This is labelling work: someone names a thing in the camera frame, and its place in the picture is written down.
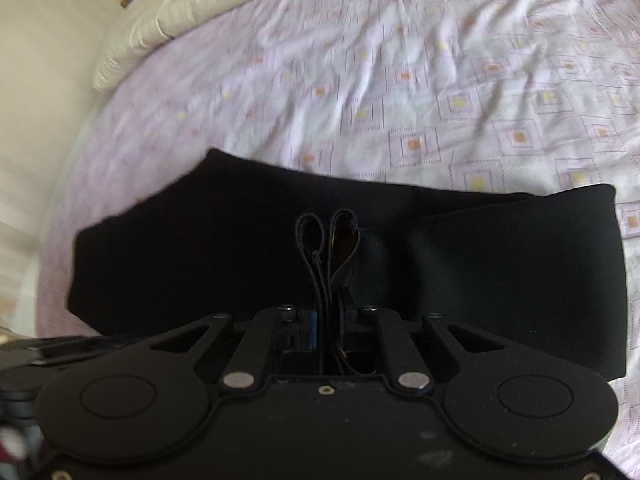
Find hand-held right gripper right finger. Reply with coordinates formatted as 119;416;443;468
337;287;507;394

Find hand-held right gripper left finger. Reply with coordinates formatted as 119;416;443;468
145;302;321;392

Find cream duvet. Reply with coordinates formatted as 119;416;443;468
92;0;361;93

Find black pants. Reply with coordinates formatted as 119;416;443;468
67;147;629;382

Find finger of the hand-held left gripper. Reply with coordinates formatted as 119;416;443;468
34;335;108;368

